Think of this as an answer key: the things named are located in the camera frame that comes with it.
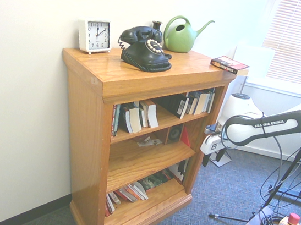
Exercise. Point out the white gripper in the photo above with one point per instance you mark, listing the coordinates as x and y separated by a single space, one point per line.
213 144

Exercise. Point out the Shadow Puppets paperback book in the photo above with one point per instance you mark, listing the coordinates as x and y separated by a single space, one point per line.
229 64

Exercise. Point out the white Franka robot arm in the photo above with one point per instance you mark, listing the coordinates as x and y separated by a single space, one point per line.
271 125

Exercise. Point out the red triangular folder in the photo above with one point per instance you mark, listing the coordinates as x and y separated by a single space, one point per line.
186 138

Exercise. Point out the black and white picture book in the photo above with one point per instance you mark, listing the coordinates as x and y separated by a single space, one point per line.
180 170

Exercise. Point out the small black speaker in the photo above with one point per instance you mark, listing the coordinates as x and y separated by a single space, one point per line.
175 133

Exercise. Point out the thin white pages paperback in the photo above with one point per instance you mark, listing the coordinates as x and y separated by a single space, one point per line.
193 105

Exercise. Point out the white rounded appliance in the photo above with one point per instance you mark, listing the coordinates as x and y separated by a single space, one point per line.
238 107

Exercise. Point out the blue cover book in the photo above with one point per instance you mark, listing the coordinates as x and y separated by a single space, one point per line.
188 103

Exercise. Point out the dark green flat book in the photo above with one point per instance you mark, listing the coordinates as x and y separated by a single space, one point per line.
155 181

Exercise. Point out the black tripod stand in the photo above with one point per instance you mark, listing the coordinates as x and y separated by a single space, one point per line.
228 218

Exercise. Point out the small paper cards pile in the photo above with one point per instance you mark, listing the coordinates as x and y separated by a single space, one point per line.
148 142

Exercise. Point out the large black book with barcode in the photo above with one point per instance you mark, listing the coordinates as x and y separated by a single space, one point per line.
171 104

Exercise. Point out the curved white pages paperback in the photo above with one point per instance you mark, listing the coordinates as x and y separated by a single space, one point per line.
153 114

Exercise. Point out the white and orange spine book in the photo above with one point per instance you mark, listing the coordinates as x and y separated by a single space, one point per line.
138 191

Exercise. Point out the slim white pages paperback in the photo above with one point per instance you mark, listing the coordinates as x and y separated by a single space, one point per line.
144 114

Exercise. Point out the black cover cream pages book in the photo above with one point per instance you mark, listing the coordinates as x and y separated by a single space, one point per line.
132 121

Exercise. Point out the red and white spine book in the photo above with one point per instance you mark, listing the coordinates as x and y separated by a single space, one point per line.
124 195

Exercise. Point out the red and black spine book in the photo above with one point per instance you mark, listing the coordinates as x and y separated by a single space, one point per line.
115 120

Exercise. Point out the wooden bookshelf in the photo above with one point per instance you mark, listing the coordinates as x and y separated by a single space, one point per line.
144 78

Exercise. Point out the white cube box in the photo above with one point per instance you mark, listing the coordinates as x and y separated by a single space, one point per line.
255 57

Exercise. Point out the red spine paperback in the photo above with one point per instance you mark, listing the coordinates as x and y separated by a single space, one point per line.
109 207

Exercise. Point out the green plastic watering can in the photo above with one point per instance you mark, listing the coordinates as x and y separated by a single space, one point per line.
178 39

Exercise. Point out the black rotary telephone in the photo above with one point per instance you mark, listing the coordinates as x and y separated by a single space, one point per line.
144 53

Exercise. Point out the small black vase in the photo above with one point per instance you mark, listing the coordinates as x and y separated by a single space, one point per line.
156 27

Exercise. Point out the white square alarm clock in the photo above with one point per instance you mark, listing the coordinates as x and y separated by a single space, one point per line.
97 34

